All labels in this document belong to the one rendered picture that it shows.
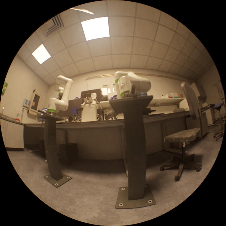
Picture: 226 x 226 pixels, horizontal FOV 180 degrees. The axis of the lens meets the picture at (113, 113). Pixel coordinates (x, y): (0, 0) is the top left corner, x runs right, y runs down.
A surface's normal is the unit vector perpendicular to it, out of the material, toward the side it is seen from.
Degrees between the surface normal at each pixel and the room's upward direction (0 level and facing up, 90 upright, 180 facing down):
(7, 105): 90
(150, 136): 90
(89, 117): 90
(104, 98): 86
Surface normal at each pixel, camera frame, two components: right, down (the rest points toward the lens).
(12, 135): 1.00, -0.09
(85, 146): -0.05, -0.27
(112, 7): 0.07, 0.96
